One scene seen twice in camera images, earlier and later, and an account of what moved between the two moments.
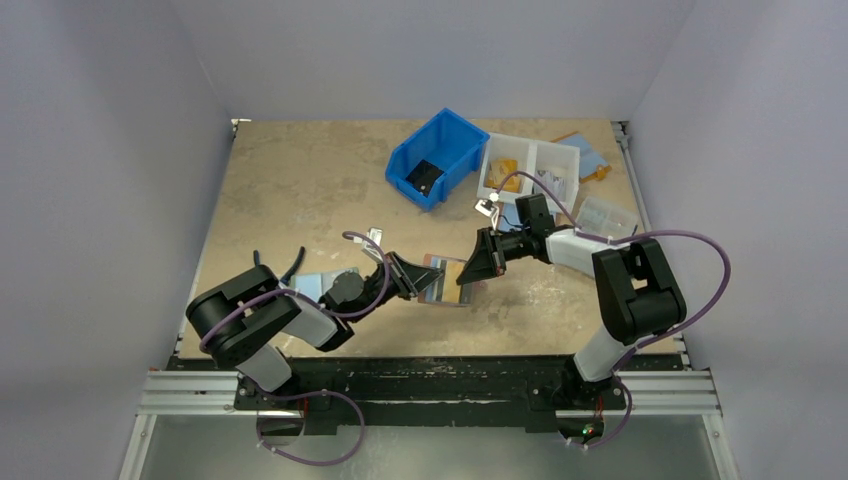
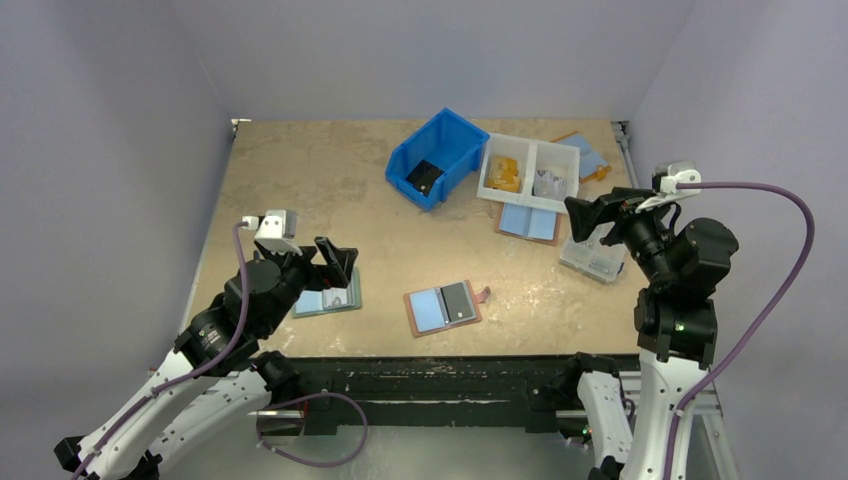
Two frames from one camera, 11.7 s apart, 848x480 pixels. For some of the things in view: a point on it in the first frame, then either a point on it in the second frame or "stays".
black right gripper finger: [488, 259] to [584, 215]
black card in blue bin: [423, 176] stays
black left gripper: [412, 277] to [339, 261]
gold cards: [498, 170] stays
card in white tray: [548, 181] stays
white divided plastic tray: [555, 166] stays
